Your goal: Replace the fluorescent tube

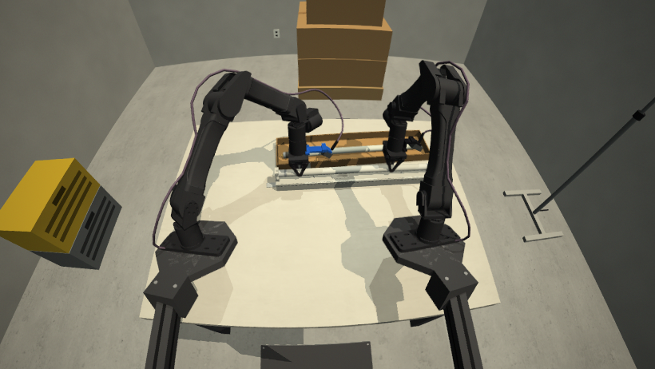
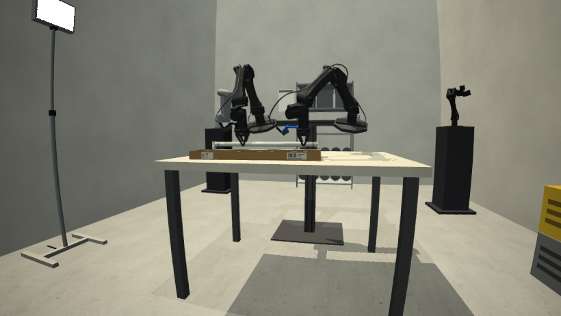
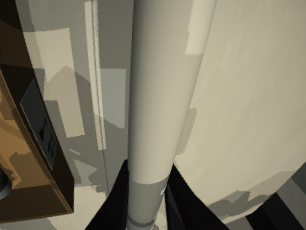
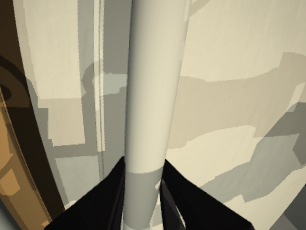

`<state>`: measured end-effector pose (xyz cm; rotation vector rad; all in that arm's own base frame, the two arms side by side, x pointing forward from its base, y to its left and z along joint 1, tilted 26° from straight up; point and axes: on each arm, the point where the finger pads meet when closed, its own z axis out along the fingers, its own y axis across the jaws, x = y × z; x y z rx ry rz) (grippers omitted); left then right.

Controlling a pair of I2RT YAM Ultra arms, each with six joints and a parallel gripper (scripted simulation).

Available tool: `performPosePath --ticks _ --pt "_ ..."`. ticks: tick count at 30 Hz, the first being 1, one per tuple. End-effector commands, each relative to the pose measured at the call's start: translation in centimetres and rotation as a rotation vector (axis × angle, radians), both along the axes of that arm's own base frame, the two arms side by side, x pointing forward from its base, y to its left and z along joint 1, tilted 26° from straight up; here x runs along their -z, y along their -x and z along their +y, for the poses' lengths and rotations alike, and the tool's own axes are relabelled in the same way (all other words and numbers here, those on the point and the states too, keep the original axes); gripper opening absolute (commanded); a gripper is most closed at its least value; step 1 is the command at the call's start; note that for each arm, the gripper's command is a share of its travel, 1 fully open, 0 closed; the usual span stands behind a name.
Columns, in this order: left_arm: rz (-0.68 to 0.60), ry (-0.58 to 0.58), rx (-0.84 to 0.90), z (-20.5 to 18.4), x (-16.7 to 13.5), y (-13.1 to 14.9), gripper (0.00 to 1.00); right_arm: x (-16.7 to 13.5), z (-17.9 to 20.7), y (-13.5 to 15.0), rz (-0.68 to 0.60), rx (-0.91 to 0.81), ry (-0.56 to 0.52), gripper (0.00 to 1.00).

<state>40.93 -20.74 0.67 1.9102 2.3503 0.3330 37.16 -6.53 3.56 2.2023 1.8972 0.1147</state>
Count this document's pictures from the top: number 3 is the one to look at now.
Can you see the tan open cardboard box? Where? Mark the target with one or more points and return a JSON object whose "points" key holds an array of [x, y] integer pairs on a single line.
{"points": [[32, 195]]}

